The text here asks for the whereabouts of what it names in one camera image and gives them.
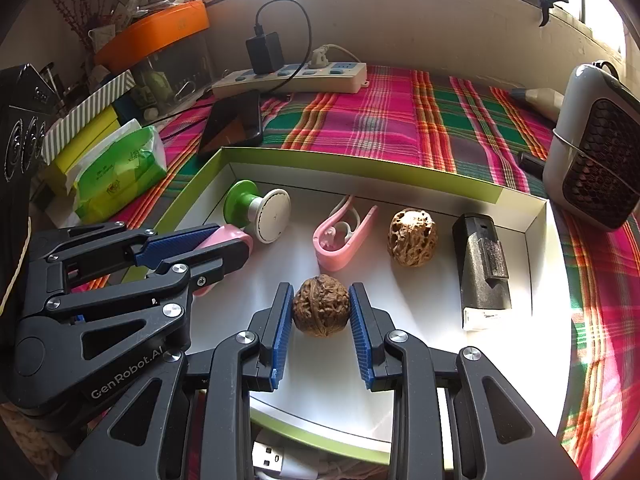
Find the pink case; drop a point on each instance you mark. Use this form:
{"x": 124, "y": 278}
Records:
{"x": 225, "y": 234}

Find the black smartphone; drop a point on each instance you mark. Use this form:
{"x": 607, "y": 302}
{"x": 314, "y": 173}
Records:
{"x": 225, "y": 125}

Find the glass tank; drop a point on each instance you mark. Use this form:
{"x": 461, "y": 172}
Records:
{"x": 190, "y": 70}

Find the white plug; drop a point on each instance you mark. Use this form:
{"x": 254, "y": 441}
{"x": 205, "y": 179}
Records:
{"x": 318, "y": 57}

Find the dark metal pot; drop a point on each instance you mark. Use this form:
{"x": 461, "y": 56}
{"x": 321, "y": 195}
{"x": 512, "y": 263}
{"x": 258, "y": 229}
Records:
{"x": 50, "y": 77}

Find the brown walnut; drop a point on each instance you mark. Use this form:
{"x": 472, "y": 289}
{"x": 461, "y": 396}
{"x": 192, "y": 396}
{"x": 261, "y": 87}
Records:
{"x": 320, "y": 307}
{"x": 412, "y": 237}

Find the yellow box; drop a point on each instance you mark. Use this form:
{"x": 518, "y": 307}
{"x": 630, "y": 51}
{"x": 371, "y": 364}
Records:
{"x": 75, "y": 152}

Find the black charger adapter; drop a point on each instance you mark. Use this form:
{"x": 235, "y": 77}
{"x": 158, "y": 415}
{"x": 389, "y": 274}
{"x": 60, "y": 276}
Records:
{"x": 264, "y": 52}

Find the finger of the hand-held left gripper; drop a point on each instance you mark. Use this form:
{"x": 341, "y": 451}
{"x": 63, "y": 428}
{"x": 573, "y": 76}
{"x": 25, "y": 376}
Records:
{"x": 175, "y": 245}
{"x": 210, "y": 262}

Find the grey pointed device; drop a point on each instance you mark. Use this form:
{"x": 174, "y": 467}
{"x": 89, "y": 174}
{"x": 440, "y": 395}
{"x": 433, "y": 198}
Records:
{"x": 542, "y": 100}

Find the striped box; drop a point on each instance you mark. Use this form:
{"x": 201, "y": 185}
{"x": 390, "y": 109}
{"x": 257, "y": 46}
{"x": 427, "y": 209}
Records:
{"x": 85, "y": 110}

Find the white power strip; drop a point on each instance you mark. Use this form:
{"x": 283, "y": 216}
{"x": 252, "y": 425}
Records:
{"x": 345, "y": 77}

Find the white and green cardboard box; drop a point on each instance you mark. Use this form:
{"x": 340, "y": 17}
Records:
{"x": 430, "y": 300}

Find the orange box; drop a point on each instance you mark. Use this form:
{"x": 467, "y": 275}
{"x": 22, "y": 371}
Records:
{"x": 155, "y": 30}

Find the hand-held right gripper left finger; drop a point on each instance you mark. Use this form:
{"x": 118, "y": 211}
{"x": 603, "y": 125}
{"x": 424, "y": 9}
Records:
{"x": 282, "y": 335}

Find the pink clip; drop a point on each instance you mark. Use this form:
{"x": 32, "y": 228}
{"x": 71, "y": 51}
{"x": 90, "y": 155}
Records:
{"x": 345, "y": 255}

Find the black speaker box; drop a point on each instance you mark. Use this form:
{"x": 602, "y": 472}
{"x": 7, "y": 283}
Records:
{"x": 20, "y": 125}

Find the grey desktop fan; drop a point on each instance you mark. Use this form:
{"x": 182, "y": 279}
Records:
{"x": 595, "y": 160}

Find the black flashlight with clear tip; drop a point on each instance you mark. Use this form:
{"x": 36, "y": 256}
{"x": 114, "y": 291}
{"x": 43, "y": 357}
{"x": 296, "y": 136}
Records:
{"x": 482, "y": 270}

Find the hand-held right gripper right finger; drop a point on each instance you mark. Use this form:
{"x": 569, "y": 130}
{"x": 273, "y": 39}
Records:
{"x": 361, "y": 335}

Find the dried flower branches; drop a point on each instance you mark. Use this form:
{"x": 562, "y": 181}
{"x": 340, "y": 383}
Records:
{"x": 75, "y": 15}

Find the green and white roller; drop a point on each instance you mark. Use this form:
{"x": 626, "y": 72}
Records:
{"x": 270, "y": 215}

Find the green tissue pack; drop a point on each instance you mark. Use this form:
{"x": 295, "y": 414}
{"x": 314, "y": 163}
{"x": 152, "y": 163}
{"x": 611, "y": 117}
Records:
{"x": 115, "y": 175}

